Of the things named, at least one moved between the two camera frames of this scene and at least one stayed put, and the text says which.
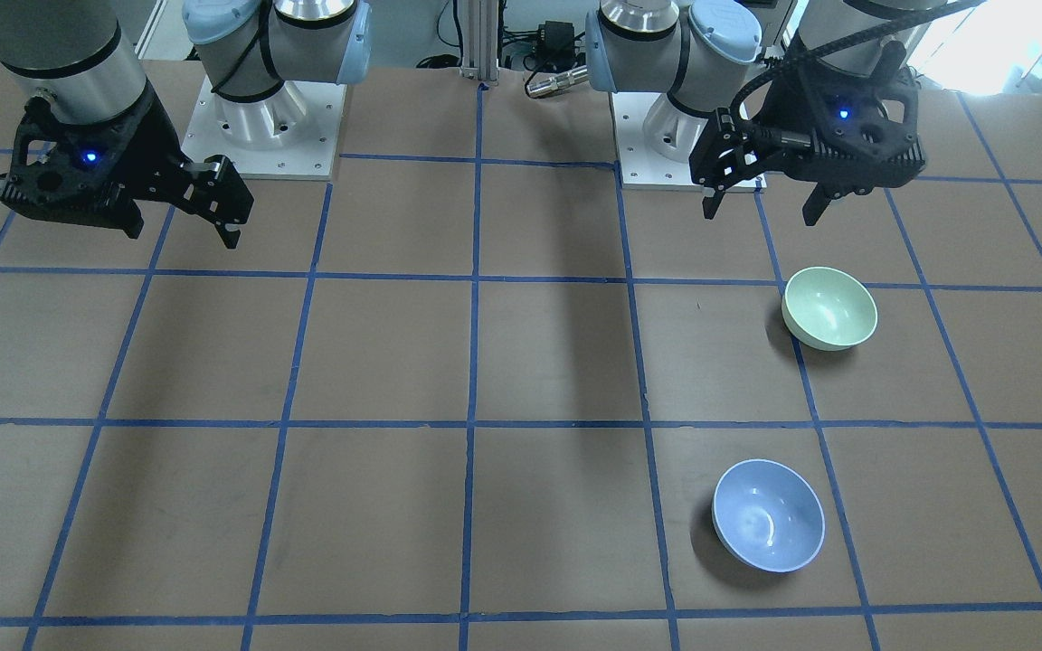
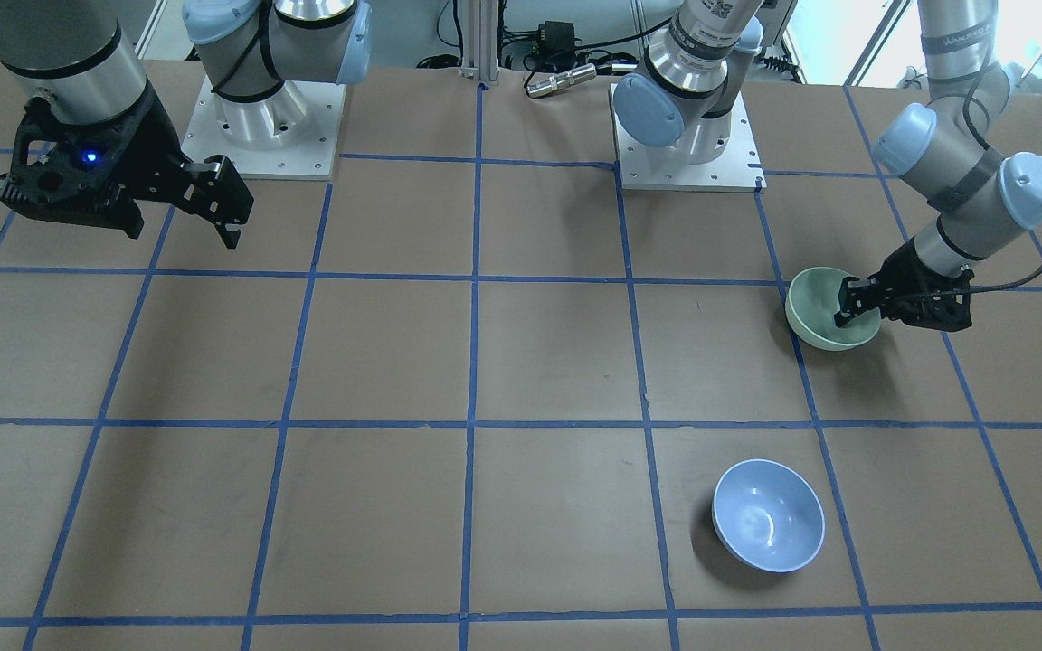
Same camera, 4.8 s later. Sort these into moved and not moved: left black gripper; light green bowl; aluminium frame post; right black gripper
Moved: left black gripper
Not moved: aluminium frame post; light green bowl; right black gripper
